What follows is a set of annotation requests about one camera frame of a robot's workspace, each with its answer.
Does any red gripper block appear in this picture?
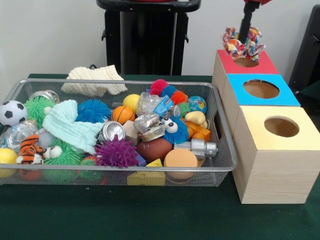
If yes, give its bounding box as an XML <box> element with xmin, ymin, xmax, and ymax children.
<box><xmin>238</xmin><ymin>0</ymin><xmax>273</xmax><ymax>45</ymax></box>

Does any multicoloured rope knot toy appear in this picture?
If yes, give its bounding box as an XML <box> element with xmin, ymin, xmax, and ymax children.
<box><xmin>222</xmin><ymin>26</ymin><xmax>267</xmax><ymax>63</ymax></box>

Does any cream knit cloth roll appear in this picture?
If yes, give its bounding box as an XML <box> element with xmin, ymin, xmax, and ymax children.
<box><xmin>61</xmin><ymin>65</ymin><xmax>128</xmax><ymax>98</ymax></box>

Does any purple spiky ball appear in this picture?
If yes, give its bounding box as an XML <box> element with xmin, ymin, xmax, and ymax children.
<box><xmin>94</xmin><ymin>135</ymin><xmax>139</xmax><ymax>169</ymax></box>

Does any mint green knit cloth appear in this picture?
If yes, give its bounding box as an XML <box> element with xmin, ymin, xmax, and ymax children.
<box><xmin>42</xmin><ymin>99</ymin><xmax>105</xmax><ymax>155</ymax></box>

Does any clear mesh bin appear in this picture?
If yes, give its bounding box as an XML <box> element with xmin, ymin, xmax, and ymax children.
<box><xmin>0</xmin><ymin>77</ymin><xmax>239</xmax><ymax>188</ymax></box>

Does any wooden three-hole box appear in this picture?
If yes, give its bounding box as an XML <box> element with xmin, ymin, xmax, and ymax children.
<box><xmin>212</xmin><ymin>49</ymin><xmax>320</xmax><ymax>205</ymax></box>

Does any black chair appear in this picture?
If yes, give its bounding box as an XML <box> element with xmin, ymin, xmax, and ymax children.
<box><xmin>290</xmin><ymin>4</ymin><xmax>320</xmax><ymax>101</ymax></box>

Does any blue fuzzy monster toy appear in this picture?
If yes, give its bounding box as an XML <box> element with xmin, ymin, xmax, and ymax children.
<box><xmin>161</xmin><ymin>116</ymin><xmax>190</xmax><ymax>145</ymax></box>

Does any yellow ball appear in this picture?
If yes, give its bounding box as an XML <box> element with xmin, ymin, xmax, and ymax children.
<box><xmin>122</xmin><ymin>94</ymin><xmax>141</xmax><ymax>113</ymax></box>

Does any brown toy football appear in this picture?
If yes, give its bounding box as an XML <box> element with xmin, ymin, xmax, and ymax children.
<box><xmin>137</xmin><ymin>138</ymin><xmax>173</xmax><ymax>163</ymax></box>

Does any yellow cheese wedge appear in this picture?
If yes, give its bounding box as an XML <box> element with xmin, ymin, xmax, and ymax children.
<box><xmin>126</xmin><ymin>159</ymin><xmax>166</xmax><ymax>187</ymax></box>

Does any dark green tablecloth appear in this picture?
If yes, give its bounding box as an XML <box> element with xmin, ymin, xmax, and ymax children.
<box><xmin>0</xmin><ymin>73</ymin><xmax>320</xmax><ymax>240</ymax></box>

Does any green spiky ball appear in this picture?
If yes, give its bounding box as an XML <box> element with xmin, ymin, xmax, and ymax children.
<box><xmin>25</xmin><ymin>96</ymin><xmax>56</xmax><ymax>130</ymax></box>

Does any black and white soccer ball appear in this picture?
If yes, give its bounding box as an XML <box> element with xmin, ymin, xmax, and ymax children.
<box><xmin>0</xmin><ymin>100</ymin><xmax>28</xmax><ymax>127</ymax></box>

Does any orange tiger plush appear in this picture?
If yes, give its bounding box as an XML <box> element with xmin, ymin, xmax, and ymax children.
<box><xmin>15</xmin><ymin>133</ymin><xmax>47</xmax><ymax>166</ymax></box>

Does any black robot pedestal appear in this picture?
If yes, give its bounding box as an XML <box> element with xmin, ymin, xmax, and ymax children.
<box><xmin>96</xmin><ymin>0</ymin><xmax>202</xmax><ymax>76</ymax></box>

